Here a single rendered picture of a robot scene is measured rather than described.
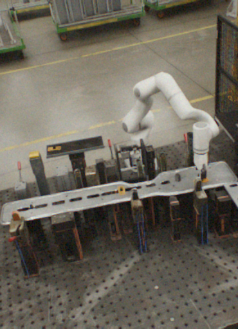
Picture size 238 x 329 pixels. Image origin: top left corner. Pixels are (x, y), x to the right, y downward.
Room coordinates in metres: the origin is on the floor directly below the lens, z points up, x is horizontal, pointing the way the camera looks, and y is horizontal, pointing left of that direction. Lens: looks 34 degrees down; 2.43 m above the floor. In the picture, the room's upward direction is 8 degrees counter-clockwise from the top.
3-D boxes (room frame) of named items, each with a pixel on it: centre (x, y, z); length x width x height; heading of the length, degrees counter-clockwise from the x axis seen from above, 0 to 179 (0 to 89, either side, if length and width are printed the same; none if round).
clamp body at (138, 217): (1.69, -0.06, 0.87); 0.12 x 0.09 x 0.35; 4
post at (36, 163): (2.16, 0.52, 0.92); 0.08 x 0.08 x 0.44; 4
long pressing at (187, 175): (1.85, 0.03, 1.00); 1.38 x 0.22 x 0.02; 94
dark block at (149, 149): (2.09, -0.20, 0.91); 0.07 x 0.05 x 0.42; 4
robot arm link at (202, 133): (1.84, -0.46, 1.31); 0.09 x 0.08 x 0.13; 121
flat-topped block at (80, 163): (2.18, 0.26, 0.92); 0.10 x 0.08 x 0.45; 94
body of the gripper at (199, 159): (1.84, -0.46, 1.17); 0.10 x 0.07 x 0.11; 4
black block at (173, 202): (1.70, -0.28, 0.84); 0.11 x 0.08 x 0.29; 4
